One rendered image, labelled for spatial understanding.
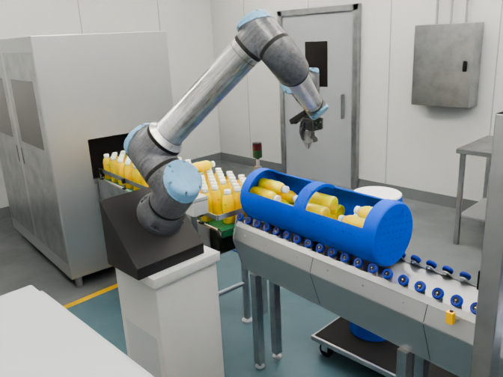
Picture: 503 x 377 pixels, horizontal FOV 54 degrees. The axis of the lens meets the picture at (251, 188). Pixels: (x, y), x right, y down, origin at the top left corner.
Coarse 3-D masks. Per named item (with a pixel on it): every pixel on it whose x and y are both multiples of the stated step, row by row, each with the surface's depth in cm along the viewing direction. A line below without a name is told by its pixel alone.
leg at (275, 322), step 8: (272, 288) 293; (272, 296) 295; (272, 304) 296; (280, 304) 298; (272, 312) 298; (280, 312) 300; (272, 320) 300; (280, 320) 301; (272, 328) 302; (280, 328) 303; (272, 336) 304; (280, 336) 304; (272, 344) 306; (280, 344) 306; (272, 352) 308; (280, 352) 307
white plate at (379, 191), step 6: (372, 186) 294; (378, 186) 293; (360, 192) 284; (366, 192) 284; (372, 192) 283; (378, 192) 283; (384, 192) 282; (390, 192) 282; (396, 192) 281; (384, 198) 272; (390, 198) 272; (396, 198) 271
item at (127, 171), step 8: (104, 160) 386; (112, 160) 377; (104, 168) 388; (112, 168) 377; (120, 168) 368; (128, 168) 358; (128, 176) 359; (136, 176) 350; (216, 176) 322; (120, 184) 371; (128, 184) 361; (144, 184) 341; (208, 184) 310
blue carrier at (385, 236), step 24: (264, 168) 269; (240, 192) 265; (312, 192) 232; (336, 192) 245; (264, 216) 254; (288, 216) 238; (312, 216) 226; (384, 216) 202; (408, 216) 214; (336, 240) 217; (360, 240) 206; (384, 240) 205; (408, 240) 217; (384, 264) 209
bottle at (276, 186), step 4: (260, 180) 269; (264, 180) 267; (268, 180) 265; (272, 180) 264; (260, 184) 268; (264, 184) 266; (268, 184) 264; (272, 184) 261; (276, 184) 260; (280, 184) 259; (268, 188) 264; (272, 188) 261; (276, 188) 259; (280, 188) 258; (276, 192) 260; (280, 192) 259
